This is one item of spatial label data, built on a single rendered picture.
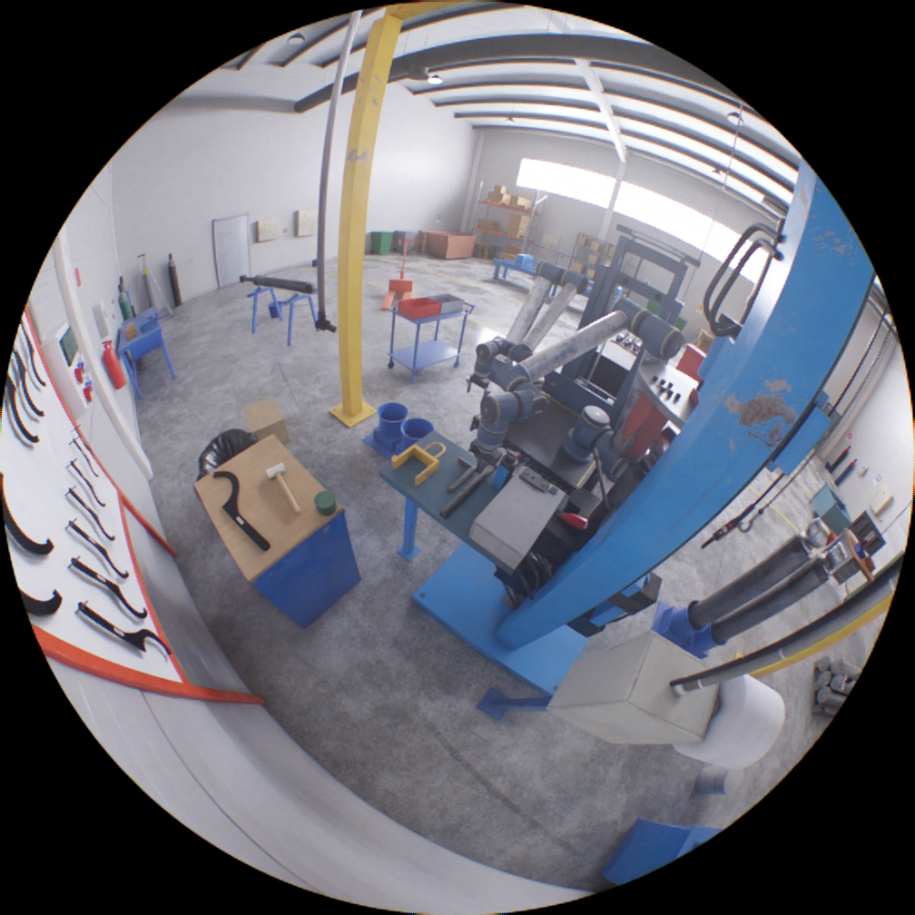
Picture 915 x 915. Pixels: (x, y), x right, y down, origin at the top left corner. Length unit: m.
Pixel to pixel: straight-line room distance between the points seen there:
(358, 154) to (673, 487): 2.71
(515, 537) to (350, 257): 2.37
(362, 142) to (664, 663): 3.12
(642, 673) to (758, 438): 0.56
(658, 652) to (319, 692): 1.92
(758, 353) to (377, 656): 2.28
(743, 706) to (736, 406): 0.69
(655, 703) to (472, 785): 1.68
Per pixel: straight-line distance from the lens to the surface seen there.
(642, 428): 1.18
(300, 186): 11.61
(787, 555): 2.34
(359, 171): 2.70
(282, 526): 1.51
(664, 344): 1.48
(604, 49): 5.99
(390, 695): 2.17
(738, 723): 0.91
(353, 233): 2.70
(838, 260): 0.78
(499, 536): 1.18
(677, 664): 0.86
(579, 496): 1.74
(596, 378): 3.24
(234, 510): 1.65
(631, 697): 0.75
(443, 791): 2.29
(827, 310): 0.76
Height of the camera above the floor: 2.17
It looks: 45 degrees down
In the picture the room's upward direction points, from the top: 13 degrees clockwise
